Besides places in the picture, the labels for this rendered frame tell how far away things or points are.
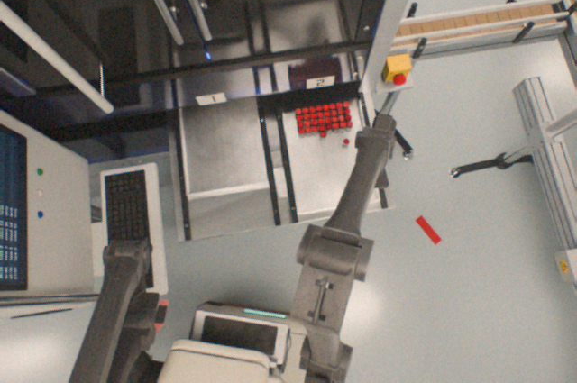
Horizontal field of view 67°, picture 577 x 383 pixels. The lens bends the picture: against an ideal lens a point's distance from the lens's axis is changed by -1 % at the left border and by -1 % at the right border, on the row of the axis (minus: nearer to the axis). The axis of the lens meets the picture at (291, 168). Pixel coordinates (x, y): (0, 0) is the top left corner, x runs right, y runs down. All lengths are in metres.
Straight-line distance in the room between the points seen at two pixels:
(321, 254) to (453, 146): 1.91
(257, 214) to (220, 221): 0.12
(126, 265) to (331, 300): 0.43
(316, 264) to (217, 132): 0.90
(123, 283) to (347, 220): 0.44
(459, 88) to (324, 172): 1.39
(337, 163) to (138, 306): 0.75
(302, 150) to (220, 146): 0.27
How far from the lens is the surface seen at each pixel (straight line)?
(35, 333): 2.62
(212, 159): 1.46
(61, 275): 1.42
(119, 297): 0.87
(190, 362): 0.95
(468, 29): 1.62
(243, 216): 1.40
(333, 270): 0.66
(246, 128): 1.47
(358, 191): 0.78
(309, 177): 1.41
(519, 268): 2.51
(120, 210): 1.57
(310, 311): 0.67
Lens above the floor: 2.25
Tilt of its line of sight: 75 degrees down
